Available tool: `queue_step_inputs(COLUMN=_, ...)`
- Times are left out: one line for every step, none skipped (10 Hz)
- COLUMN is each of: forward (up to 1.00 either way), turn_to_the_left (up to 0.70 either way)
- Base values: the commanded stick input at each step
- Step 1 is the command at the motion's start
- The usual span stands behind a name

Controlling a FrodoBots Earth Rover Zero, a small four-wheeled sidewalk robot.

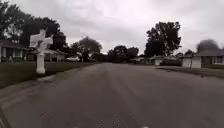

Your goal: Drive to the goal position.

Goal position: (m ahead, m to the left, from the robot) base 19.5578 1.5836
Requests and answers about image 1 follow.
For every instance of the distant trees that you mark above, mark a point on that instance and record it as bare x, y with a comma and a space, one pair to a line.
121, 53

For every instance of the round tree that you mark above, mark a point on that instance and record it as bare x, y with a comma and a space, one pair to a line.
86, 46

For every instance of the grey asphalt road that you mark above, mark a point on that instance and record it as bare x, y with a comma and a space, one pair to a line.
113, 96

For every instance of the white car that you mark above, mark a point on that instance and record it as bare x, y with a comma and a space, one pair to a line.
73, 58

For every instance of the low white house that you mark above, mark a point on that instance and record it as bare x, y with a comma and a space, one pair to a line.
163, 60

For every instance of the tall dark tree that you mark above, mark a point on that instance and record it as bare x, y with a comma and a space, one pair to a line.
163, 38

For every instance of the low house with porch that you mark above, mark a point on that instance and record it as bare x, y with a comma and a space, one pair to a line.
50, 55

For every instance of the pale concrete kerb strip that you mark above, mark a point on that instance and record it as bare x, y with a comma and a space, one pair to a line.
30, 85

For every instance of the grass lawn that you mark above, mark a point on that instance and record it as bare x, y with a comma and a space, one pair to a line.
200, 71
20, 71

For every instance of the large dark tree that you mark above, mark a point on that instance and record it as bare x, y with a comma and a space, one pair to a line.
30, 28

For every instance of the white house with grey roof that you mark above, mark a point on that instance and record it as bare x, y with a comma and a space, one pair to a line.
205, 58

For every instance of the tree behind white house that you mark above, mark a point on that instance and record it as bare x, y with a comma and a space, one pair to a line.
207, 45

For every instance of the low house with dark roof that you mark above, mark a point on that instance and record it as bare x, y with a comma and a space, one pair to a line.
10, 50

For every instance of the white mailbox post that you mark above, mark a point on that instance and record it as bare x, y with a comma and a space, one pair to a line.
40, 50

